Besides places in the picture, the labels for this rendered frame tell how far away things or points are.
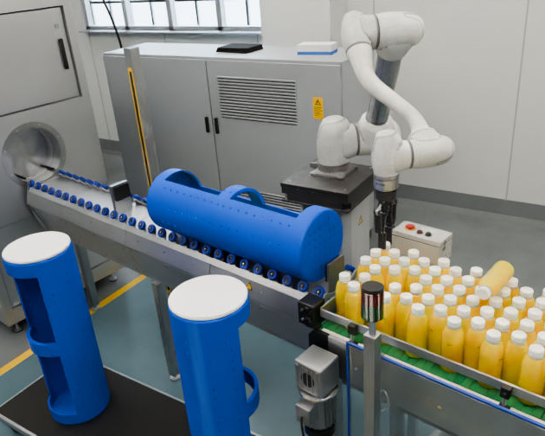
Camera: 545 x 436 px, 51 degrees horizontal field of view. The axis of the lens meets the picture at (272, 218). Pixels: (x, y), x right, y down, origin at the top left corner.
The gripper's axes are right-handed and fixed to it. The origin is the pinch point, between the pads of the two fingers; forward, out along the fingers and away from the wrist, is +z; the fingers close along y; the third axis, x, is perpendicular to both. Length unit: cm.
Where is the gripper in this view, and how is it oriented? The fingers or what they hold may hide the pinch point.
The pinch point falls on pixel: (385, 238)
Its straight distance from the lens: 217.8
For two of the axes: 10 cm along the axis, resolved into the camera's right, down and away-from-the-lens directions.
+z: 0.7, 9.0, 4.3
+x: 7.6, 2.3, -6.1
